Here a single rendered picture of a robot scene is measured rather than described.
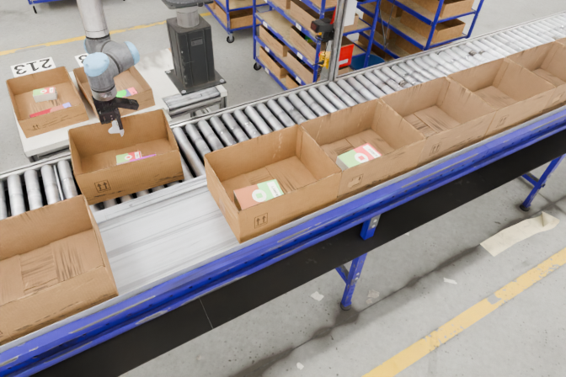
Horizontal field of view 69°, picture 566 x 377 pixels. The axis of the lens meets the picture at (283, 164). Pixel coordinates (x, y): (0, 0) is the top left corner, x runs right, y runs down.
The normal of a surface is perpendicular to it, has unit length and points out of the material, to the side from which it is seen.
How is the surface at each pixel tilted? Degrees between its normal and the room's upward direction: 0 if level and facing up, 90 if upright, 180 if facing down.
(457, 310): 0
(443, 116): 0
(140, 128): 89
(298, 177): 1
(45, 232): 89
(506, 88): 89
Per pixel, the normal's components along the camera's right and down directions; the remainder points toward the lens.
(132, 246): 0.04, -0.71
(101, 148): 0.42, 0.64
